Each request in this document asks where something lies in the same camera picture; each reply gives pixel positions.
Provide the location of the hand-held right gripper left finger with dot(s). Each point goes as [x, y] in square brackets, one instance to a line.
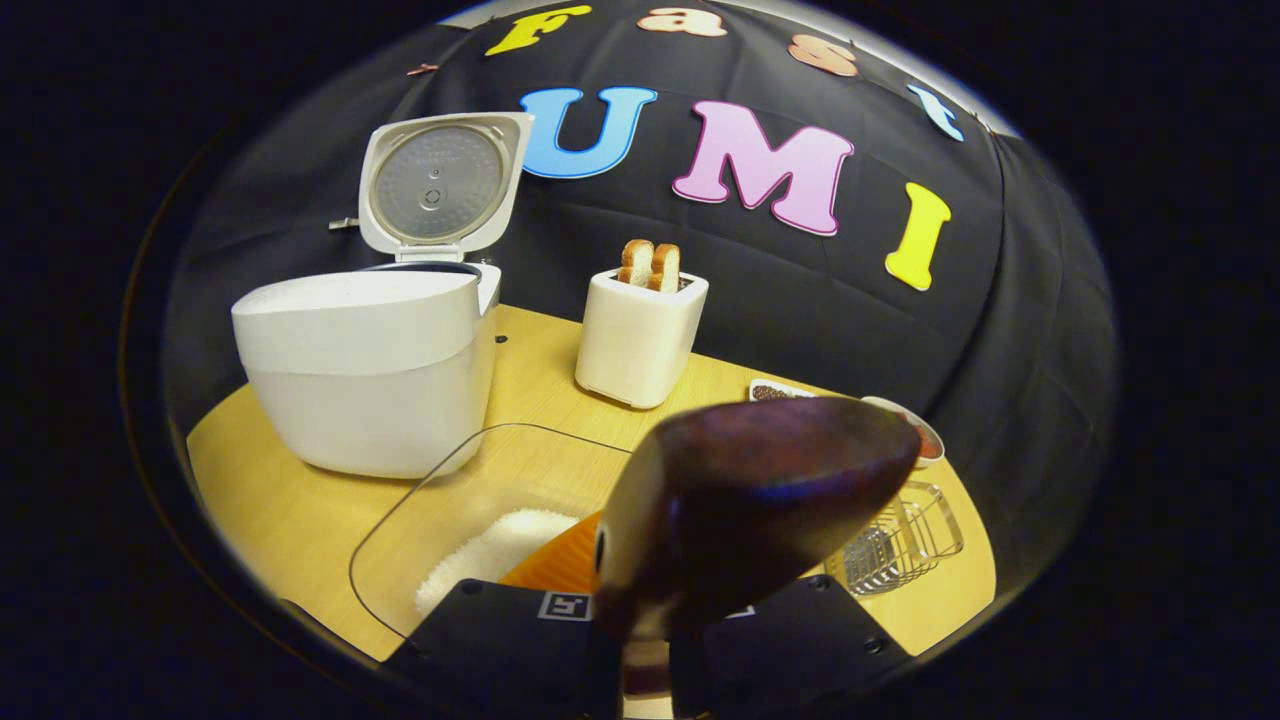
[490, 640]

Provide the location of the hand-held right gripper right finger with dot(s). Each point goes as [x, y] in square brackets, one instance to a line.
[790, 650]

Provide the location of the clear plastic rice box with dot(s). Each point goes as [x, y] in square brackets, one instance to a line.
[490, 550]

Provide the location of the dark wooden spoon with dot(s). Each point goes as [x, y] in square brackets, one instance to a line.
[760, 500]

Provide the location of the white rice cooker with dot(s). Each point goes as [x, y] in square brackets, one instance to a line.
[360, 380]

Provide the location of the white plate with red slices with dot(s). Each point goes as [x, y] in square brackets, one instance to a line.
[930, 440]

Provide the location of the white divided bean dish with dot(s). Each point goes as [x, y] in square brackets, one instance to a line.
[775, 391]

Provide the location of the white toaster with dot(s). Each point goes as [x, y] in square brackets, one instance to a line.
[635, 345]

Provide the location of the black backdrop cloth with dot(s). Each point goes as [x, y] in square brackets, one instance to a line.
[800, 300]

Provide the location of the toasted bread slice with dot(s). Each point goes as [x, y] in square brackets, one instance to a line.
[666, 270]
[636, 262]

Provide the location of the silver clip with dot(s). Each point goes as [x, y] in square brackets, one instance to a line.
[344, 223]

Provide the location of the copper clip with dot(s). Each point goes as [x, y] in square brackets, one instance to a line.
[422, 69]

